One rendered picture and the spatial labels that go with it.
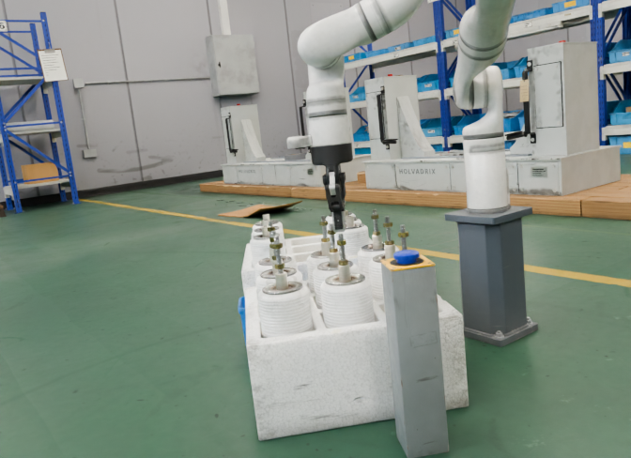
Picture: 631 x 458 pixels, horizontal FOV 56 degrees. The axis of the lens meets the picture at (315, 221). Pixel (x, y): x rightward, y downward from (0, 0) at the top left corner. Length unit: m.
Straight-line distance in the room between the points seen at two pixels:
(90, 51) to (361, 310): 6.69
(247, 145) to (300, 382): 4.64
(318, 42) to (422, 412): 0.63
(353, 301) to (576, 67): 2.30
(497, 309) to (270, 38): 7.43
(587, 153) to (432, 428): 2.39
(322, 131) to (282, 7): 7.79
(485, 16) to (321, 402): 0.73
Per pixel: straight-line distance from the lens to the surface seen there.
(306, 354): 1.06
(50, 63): 6.68
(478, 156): 1.38
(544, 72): 3.13
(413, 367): 0.96
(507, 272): 1.42
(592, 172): 3.28
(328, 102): 1.03
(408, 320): 0.93
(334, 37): 1.03
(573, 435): 1.10
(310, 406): 1.10
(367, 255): 1.31
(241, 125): 5.66
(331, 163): 1.03
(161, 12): 7.93
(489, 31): 1.16
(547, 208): 3.02
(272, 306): 1.06
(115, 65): 7.60
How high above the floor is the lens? 0.54
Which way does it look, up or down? 9 degrees down
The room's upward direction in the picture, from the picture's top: 6 degrees counter-clockwise
